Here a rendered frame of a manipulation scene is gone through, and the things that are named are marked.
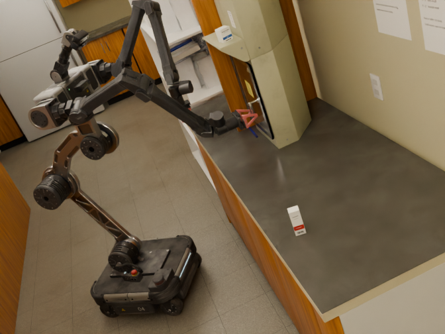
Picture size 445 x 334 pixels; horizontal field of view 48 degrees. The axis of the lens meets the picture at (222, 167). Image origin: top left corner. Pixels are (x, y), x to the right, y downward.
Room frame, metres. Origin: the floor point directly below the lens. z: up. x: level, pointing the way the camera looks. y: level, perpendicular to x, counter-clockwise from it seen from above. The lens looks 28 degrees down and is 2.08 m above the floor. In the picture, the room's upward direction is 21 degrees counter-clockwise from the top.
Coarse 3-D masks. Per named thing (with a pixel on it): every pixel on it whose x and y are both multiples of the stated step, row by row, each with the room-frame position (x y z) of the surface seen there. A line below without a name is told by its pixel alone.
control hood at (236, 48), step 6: (204, 36) 2.44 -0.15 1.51; (210, 36) 2.39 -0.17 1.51; (216, 36) 2.35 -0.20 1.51; (234, 36) 2.23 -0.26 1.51; (210, 42) 2.30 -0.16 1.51; (216, 42) 2.25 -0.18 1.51; (228, 42) 2.17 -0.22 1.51; (234, 42) 2.14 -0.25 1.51; (240, 42) 2.14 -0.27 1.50; (222, 48) 2.13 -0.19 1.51; (228, 48) 2.13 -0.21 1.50; (234, 48) 2.13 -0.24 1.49; (240, 48) 2.14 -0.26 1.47; (246, 48) 2.14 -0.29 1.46; (228, 54) 2.13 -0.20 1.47; (234, 54) 2.13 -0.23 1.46; (240, 54) 2.13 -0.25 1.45; (246, 54) 2.14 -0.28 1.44; (246, 60) 2.14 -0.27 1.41
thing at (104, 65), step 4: (100, 60) 2.81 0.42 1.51; (96, 64) 2.76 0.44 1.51; (100, 64) 2.79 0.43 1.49; (104, 64) 2.77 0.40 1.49; (108, 64) 2.76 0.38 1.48; (96, 68) 2.76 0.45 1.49; (100, 68) 2.77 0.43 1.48; (104, 68) 2.75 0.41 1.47; (108, 68) 2.75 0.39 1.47; (100, 72) 2.76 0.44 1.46; (104, 72) 2.75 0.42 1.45; (108, 72) 2.75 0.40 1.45; (100, 76) 2.76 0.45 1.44; (104, 76) 2.76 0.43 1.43; (108, 76) 2.76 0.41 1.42; (104, 80) 2.77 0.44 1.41; (108, 80) 2.80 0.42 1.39
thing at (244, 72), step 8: (232, 56) 2.40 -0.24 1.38; (240, 64) 2.29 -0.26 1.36; (248, 64) 2.16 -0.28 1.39; (240, 72) 2.35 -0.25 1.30; (248, 72) 2.19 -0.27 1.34; (240, 80) 2.40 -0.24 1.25; (248, 80) 2.24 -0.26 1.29; (256, 88) 2.14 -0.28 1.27; (248, 96) 2.35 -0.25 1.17; (256, 96) 2.19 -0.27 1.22; (256, 104) 2.24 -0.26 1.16; (256, 112) 2.29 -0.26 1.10; (264, 112) 2.14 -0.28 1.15; (256, 120) 2.35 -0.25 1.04; (264, 120) 2.18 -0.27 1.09; (264, 128) 2.23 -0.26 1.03; (272, 136) 2.15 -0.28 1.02
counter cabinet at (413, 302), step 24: (216, 168) 2.58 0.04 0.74; (240, 216) 2.31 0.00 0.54; (264, 240) 1.81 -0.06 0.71; (264, 264) 2.10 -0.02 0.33; (288, 288) 1.65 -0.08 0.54; (408, 288) 1.10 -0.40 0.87; (432, 288) 1.11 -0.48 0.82; (288, 312) 1.90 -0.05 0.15; (312, 312) 1.34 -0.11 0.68; (360, 312) 1.08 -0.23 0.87; (384, 312) 1.09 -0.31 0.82; (408, 312) 1.10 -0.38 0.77; (432, 312) 1.11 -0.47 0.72
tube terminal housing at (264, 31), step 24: (216, 0) 2.41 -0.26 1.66; (240, 0) 2.14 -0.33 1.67; (264, 0) 2.20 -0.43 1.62; (240, 24) 2.14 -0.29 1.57; (264, 24) 2.15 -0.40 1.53; (264, 48) 2.15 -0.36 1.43; (288, 48) 2.28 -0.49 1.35; (264, 72) 2.14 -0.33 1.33; (288, 72) 2.22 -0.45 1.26; (264, 96) 2.14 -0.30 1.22; (288, 96) 2.17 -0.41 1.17; (288, 120) 2.15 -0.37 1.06
